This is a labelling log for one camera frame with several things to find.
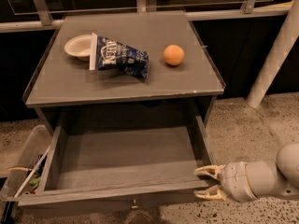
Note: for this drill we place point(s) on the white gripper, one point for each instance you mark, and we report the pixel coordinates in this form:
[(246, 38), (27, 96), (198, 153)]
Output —
[(235, 179)]

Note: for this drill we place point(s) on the grey top drawer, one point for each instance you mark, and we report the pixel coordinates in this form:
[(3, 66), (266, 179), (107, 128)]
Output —
[(100, 166)]

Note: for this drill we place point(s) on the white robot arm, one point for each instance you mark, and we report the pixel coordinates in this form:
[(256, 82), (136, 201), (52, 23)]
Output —
[(277, 178)]

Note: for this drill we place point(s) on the grey three-drawer cabinet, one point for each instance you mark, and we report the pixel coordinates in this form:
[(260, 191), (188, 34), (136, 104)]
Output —
[(63, 80)]

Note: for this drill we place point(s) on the orange fruit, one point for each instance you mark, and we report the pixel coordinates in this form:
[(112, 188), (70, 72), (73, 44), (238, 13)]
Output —
[(174, 55)]

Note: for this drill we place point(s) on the blue chip bag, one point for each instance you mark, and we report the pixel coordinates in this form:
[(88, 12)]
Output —
[(107, 54)]

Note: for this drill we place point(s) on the clear plastic bin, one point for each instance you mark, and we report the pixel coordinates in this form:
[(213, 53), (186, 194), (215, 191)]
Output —
[(25, 172)]

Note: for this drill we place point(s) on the white paper bowl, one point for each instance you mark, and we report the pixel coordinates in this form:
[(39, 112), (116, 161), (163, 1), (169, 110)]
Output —
[(79, 47)]

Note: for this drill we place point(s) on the metal railing with glass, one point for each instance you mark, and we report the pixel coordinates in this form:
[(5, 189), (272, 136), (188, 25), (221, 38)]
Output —
[(35, 15)]

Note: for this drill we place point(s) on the white diagonal post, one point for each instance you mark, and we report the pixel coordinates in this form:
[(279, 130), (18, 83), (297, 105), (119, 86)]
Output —
[(277, 55)]

